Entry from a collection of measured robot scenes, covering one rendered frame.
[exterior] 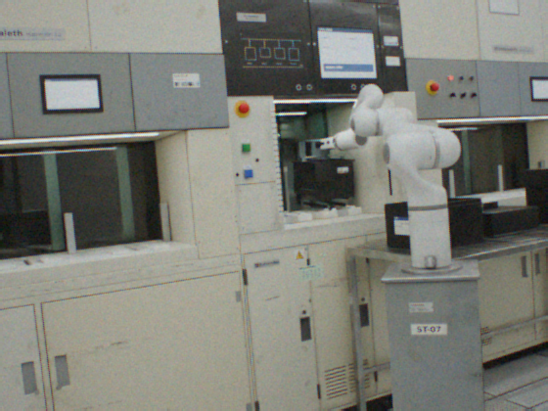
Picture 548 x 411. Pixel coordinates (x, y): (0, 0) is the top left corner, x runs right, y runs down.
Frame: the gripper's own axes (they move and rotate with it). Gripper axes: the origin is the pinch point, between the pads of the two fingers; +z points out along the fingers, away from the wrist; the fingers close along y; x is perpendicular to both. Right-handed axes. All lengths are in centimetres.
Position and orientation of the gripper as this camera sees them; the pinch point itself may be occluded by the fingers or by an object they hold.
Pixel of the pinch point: (322, 144)
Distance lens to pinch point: 283.1
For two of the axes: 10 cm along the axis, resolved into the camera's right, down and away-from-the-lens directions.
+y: 8.8, -1.0, 4.6
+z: -4.6, 0.0, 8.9
